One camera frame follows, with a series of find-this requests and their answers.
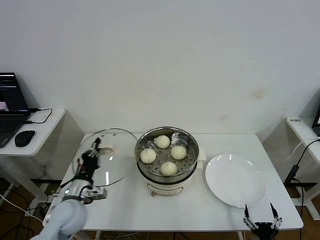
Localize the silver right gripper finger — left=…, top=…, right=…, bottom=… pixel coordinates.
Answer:
left=243, top=203, right=259, bottom=230
left=270, top=202, right=283, bottom=230

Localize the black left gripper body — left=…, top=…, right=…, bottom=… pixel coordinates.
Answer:
left=79, top=153, right=101, bottom=180

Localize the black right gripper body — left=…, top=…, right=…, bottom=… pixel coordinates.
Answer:
left=252, top=222, right=280, bottom=240

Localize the round glass pot lid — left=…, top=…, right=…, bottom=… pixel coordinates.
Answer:
left=71, top=128, right=138, bottom=188

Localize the white steamed baozi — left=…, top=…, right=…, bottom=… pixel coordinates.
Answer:
left=170, top=144, right=188, bottom=160
left=155, top=134, right=171, bottom=149
left=160, top=161, right=178, bottom=176
left=139, top=148, right=157, bottom=165

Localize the stainless steel steamer basket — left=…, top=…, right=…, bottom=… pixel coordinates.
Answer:
left=127, top=126, right=206, bottom=185

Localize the large white plate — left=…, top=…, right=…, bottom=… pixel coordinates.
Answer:
left=204, top=153, right=267, bottom=208

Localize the white side table with laptop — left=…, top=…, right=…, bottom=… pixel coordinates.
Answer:
left=0, top=107, right=85, bottom=193

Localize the black computer mouse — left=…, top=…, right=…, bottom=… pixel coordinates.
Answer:
left=13, top=129, right=35, bottom=148

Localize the cream electric cooker base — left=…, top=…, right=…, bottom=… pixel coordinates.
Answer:
left=136, top=159, right=204, bottom=198

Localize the black open laptop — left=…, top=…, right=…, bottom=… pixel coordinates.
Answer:
left=0, top=72, right=31, bottom=150

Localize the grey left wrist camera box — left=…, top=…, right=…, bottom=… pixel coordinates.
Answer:
left=83, top=187, right=108, bottom=201

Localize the black power adapter cable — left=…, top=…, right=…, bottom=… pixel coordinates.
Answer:
left=284, top=138, right=320, bottom=221

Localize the black laptop charger cable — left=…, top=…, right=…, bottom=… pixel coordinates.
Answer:
left=24, top=107, right=53, bottom=125

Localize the white hanging cable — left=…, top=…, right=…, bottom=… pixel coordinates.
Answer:
left=286, top=136, right=320, bottom=161

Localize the white floor cable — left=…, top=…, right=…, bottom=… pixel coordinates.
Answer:
left=0, top=192, right=44, bottom=224

